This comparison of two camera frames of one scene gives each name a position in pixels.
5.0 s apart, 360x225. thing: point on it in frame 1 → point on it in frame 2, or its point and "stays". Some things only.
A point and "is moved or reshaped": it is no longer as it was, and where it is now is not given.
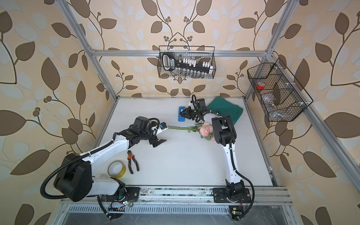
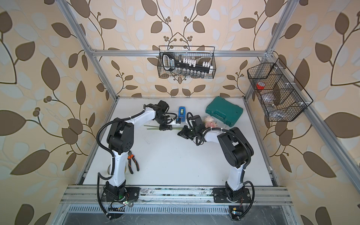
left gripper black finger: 157,143 → 163,126
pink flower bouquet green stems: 205,129 is moved or reshaped
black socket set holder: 169,63 stays
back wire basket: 187,62 stays
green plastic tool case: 221,106 stays
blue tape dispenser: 181,118 stays
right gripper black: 188,112 → 184,132
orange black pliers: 129,156 stays
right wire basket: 282,95 stays
